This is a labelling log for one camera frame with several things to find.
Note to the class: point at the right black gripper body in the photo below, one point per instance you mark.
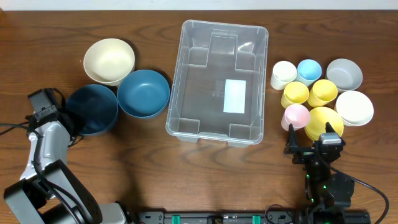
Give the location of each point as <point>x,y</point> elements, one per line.
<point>304,156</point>

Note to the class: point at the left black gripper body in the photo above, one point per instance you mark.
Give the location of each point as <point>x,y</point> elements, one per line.
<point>75,119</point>

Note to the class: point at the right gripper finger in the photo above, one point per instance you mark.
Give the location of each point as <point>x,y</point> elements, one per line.
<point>292,141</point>
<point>329,128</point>

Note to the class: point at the pink cup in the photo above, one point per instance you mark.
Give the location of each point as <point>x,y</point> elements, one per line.
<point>297,115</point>

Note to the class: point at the dark blue bowl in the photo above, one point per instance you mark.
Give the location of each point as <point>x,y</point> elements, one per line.
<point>96,107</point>
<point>143,94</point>

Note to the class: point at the yellow cup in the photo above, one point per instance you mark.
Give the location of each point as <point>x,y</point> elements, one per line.
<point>294,93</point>
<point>322,92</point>

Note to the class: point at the cream large bowl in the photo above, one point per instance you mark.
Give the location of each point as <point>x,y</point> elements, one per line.
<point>109,61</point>

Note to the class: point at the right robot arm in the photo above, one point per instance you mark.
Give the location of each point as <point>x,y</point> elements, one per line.
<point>329,193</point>

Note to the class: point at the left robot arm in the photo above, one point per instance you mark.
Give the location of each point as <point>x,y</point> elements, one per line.
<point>48,191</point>

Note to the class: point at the clear plastic storage container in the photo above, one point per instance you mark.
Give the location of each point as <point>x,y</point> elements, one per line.
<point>208,54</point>

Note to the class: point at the yellow small bowl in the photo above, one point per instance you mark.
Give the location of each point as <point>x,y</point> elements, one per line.
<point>318,118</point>

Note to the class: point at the white small bowl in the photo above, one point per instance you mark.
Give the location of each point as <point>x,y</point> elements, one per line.
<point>355,108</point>

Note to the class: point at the grey small bowl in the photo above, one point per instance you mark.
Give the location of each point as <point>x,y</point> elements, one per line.
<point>345,74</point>

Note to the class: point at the light blue cup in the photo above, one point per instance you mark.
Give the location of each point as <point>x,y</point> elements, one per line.
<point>308,71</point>

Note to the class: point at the cream white cup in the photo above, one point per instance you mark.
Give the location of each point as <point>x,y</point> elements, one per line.
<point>283,73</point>

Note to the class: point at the white label sticker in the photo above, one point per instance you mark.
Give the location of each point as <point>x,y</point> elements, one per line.
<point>234,96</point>

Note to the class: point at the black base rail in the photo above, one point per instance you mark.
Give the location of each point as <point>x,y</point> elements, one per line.
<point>271,216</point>

